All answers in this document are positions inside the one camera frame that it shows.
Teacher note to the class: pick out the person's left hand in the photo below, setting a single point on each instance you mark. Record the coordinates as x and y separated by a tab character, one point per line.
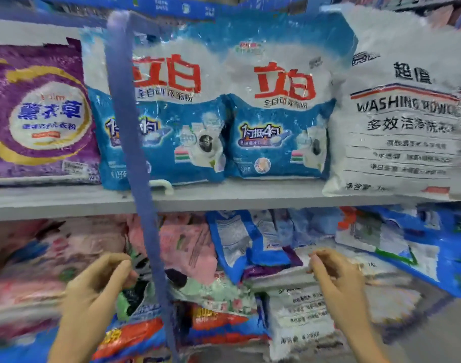
94	295

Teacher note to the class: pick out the person's right hand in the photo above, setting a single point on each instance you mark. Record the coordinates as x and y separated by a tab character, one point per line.
340	283

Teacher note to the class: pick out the purple lavender detergent bags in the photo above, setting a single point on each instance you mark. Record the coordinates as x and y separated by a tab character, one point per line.
41	117

